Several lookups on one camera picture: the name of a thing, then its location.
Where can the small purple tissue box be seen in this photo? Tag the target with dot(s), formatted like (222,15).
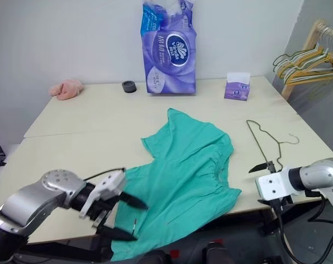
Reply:
(236,90)

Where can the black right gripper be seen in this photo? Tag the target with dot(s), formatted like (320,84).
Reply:
(271,166)

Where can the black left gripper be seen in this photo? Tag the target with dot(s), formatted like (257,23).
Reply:
(104,210)

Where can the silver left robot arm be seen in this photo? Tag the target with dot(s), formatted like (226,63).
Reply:
(32,200)

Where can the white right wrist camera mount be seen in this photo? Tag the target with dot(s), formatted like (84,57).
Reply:
(273,187)

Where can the black round tape roll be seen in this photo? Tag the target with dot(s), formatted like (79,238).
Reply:
(129,86)

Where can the green shorts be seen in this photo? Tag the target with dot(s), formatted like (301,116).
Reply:
(183,170)

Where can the pink cloth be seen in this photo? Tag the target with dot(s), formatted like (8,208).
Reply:
(66,89)

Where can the bunch of clothes hangers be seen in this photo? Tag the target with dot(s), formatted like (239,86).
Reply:
(315,72)

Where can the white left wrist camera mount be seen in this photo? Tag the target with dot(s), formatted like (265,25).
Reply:
(108,184)

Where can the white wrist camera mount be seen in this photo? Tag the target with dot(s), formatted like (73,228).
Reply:
(108,184)
(273,187)

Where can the black table frame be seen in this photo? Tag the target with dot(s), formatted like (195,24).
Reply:
(268,224)

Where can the purple tissue roll pack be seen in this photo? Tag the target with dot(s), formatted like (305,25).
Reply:
(169,55)

